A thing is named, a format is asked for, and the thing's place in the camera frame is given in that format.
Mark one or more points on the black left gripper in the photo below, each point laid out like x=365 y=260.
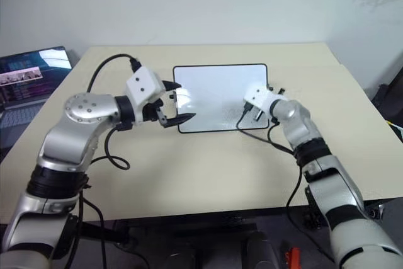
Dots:
x=152 y=110

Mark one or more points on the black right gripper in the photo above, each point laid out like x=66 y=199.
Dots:
x=258 y=114

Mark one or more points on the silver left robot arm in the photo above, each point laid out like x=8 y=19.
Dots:
x=78 y=130

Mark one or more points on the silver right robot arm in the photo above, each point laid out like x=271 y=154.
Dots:
x=333 y=193

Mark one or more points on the black-framed whiteboard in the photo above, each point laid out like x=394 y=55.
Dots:
x=217 y=92

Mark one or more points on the black bag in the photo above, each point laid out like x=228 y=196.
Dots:
x=392 y=92

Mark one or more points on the dark rounded shape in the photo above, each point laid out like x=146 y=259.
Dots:
x=261 y=250

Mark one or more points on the yellow object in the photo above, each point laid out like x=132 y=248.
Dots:
x=396 y=130

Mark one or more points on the open laptop computer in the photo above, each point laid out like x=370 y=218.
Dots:
x=28 y=77

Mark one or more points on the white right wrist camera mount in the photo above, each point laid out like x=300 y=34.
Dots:
x=259 y=95

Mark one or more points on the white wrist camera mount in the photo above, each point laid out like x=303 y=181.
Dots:
x=141 y=84
x=259 y=95

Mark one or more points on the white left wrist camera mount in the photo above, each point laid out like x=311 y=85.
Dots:
x=141 y=84

